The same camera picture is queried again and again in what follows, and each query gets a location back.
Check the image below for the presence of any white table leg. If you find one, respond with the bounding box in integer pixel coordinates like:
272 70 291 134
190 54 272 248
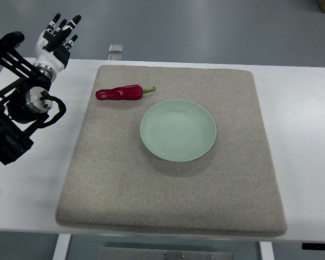
52 234 71 260
259 242 275 260

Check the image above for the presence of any black table control panel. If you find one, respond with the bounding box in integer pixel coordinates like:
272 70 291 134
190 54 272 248
301 243 325 251

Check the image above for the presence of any white table leg right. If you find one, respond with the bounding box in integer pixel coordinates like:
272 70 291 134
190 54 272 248
259 242 275 260

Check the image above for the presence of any metal bracket under table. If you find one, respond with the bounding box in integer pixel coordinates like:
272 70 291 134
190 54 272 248
98 247 233 260

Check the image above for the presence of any light green plate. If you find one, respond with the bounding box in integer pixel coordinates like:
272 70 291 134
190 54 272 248
140 100 217 163

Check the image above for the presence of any silver floor socket plate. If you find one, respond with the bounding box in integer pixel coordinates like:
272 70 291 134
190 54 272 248
108 44 124 53

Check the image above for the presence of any beige felt mat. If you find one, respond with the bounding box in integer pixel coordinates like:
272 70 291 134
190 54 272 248
56 65 287 237

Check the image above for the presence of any red pepper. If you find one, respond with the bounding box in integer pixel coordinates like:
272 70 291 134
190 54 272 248
95 84 156 101

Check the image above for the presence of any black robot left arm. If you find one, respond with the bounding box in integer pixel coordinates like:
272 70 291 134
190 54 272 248
0 31 67 165

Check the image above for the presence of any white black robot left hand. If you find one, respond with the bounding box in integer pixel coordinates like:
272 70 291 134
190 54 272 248
34 13 82 77

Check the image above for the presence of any white table leg left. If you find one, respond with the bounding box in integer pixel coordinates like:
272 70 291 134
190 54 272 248
52 234 71 260

